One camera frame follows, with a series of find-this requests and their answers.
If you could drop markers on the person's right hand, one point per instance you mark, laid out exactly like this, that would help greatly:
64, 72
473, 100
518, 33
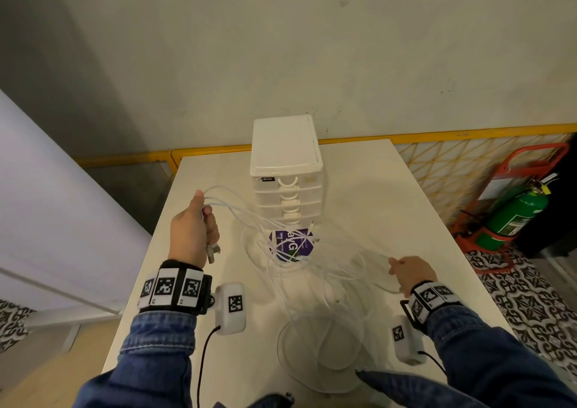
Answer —
417, 272

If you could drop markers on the person's left hand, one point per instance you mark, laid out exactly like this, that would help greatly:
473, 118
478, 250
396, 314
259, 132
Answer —
189, 236

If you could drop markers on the person's left thumb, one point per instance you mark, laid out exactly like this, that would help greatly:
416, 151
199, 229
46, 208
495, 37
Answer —
197, 200

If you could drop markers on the person's right fingers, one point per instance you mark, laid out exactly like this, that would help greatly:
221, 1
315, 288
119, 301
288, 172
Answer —
395, 268

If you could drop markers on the person's right forearm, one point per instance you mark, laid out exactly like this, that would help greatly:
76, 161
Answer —
478, 362

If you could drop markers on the person's left forearm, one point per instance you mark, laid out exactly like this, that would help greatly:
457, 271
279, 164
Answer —
153, 358

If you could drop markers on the right marker wristband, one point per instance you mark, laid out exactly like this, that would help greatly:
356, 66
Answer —
430, 298

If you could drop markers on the marker wristband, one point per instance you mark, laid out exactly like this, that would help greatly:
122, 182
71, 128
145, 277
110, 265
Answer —
173, 287
430, 298

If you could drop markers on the left marker wristband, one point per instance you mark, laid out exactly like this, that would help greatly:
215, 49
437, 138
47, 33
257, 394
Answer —
173, 287

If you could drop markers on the white plastic drawer cabinet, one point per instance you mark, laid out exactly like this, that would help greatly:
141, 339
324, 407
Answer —
286, 155

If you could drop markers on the purple and white packet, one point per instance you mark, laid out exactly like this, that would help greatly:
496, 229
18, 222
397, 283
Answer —
288, 243

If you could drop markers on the green fire extinguisher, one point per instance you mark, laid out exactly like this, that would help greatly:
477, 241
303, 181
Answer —
514, 216

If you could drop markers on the white panel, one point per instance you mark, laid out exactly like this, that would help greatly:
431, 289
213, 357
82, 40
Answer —
58, 223

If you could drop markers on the orange metal extinguisher stand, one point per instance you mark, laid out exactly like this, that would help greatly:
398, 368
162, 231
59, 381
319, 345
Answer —
509, 162

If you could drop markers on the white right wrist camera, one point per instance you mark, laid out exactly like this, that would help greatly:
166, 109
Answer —
405, 340

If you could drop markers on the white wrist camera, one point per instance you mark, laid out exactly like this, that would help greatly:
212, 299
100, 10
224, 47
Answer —
231, 308
405, 340

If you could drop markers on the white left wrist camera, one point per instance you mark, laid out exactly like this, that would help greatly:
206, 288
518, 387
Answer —
231, 308

